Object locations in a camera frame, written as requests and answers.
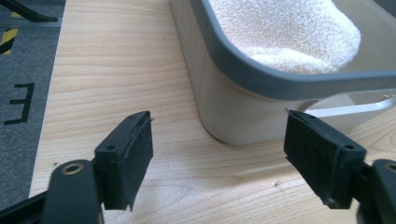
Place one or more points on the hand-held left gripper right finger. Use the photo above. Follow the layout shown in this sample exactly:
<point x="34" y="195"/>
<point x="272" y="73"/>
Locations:
<point x="320" y="155"/>

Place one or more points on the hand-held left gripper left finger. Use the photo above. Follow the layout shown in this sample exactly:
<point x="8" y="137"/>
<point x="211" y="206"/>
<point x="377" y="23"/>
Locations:
<point x="124" y="161"/>

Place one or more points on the white basket with grey rim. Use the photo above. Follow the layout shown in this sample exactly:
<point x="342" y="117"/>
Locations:
<point x="249" y="102"/>

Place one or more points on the white towel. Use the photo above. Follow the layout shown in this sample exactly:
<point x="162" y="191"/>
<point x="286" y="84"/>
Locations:
<point x="286" y="34"/>

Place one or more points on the yellow black striped floor tape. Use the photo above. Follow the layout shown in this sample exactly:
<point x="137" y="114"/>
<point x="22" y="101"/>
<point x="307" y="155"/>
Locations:
<point x="7" y="39"/>

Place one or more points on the black metal stand leg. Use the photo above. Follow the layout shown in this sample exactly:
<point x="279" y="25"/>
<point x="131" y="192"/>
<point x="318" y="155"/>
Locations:
<point x="25" y="11"/>

